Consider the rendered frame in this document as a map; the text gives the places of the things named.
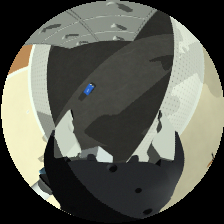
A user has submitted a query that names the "grey chest of drawers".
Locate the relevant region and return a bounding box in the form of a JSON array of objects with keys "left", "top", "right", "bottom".
[{"left": 23, "top": 8, "right": 157, "bottom": 48}]

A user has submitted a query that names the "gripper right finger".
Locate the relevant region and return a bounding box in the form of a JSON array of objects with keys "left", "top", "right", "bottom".
[{"left": 147, "top": 110, "right": 185, "bottom": 197}]

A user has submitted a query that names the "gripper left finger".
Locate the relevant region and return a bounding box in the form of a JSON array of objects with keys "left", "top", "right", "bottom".
[{"left": 44, "top": 110, "right": 81, "bottom": 192}]

